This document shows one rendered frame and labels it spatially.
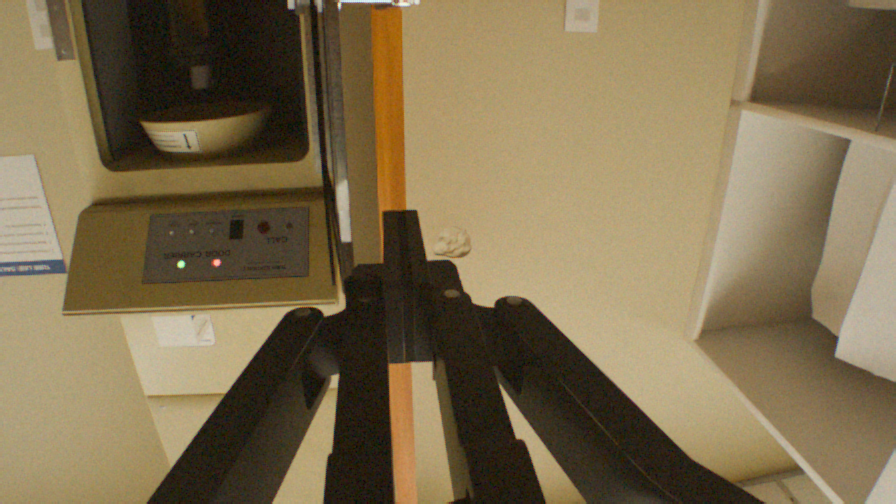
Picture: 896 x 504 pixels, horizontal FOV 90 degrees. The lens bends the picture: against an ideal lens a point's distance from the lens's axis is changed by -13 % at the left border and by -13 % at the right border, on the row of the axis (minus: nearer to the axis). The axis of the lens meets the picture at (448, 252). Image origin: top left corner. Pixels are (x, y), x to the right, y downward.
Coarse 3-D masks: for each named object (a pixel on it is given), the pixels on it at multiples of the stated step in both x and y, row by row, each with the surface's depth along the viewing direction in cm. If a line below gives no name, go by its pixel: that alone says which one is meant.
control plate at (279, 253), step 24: (168, 216) 58; (192, 216) 58; (216, 216) 58; (240, 216) 58; (264, 216) 59; (288, 216) 59; (168, 240) 57; (192, 240) 57; (216, 240) 57; (240, 240) 57; (264, 240) 58; (288, 240) 58; (144, 264) 55; (168, 264) 56; (192, 264) 56; (240, 264) 56; (264, 264) 57; (288, 264) 57
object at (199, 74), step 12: (168, 60) 60; (180, 60) 59; (192, 60) 59; (204, 60) 60; (216, 60) 61; (228, 60) 63; (192, 72) 63; (204, 72) 63; (192, 84) 64; (204, 84) 63
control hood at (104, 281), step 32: (96, 224) 56; (128, 224) 57; (320, 224) 59; (96, 256) 55; (128, 256) 55; (320, 256) 58; (96, 288) 54; (128, 288) 54; (160, 288) 55; (192, 288) 55; (224, 288) 55; (256, 288) 56; (288, 288) 56; (320, 288) 56
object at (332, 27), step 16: (336, 0) 26; (320, 16) 32; (336, 16) 26; (320, 32) 35; (336, 32) 27; (320, 48) 38; (336, 48) 27; (320, 64) 41; (336, 64) 27; (320, 80) 46; (336, 80) 28; (336, 96) 28; (336, 112) 28; (336, 128) 29; (336, 144) 29; (336, 160) 29; (336, 176) 30; (336, 192) 30; (352, 240) 32; (352, 256) 32
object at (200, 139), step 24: (144, 120) 60; (168, 120) 69; (192, 120) 58; (216, 120) 59; (240, 120) 61; (264, 120) 66; (168, 144) 60; (192, 144) 60; (216, 144) 61; (240, 144) 64
